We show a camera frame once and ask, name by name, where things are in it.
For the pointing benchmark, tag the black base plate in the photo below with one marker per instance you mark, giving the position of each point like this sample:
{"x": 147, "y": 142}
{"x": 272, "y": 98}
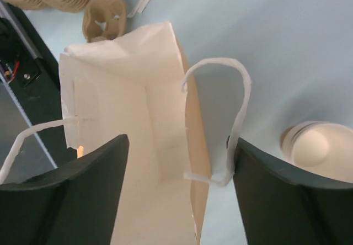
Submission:
{"x": 36, "y": 85}

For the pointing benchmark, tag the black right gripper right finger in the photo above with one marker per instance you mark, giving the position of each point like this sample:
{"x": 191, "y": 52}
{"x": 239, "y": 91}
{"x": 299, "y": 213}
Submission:
{"x": 283, "y": 204}

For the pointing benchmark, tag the single pulp cup carrier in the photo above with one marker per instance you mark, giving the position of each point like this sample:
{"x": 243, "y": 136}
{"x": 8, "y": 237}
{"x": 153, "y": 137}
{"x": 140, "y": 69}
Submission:
{"x": 104, "y": 20}

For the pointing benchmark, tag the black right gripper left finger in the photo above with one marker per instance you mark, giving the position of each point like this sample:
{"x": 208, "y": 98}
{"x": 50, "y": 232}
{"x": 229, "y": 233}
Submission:
{"x": 73, "y": 204}

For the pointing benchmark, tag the brown paper bag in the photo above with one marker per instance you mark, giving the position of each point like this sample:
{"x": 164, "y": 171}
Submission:
{"x": 140, "y": 85}

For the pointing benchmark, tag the stack of brown paper cups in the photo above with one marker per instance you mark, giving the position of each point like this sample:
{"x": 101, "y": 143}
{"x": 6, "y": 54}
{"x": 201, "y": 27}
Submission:
{"x": 319, "y": 147}

